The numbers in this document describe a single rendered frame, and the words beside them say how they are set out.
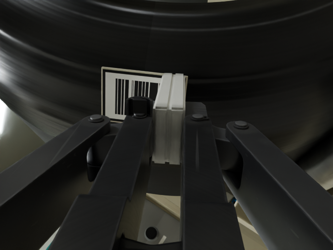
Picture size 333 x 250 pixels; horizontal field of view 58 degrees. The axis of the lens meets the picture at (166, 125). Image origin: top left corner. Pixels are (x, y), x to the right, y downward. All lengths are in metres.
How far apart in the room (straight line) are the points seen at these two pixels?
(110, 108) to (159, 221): 0.68
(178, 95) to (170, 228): 0.73
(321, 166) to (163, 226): 0.60
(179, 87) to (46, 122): 0.14
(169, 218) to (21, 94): 0.67
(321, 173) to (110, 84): 0.24
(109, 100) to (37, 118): 0.08
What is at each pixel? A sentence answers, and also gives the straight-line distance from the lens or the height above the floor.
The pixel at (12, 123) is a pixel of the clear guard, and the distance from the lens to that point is 1.06.
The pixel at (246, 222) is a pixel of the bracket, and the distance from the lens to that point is 0.54.
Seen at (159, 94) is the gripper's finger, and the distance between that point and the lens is 0.16.
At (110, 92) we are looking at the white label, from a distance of 0.22.
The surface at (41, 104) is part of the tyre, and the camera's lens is 0.26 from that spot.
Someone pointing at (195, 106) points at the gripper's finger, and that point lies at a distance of 0.16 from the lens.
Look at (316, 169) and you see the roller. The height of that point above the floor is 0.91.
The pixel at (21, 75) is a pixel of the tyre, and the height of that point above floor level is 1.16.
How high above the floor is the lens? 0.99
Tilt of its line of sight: 14 degrees up
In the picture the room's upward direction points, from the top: 59 degrees counter-clockwise
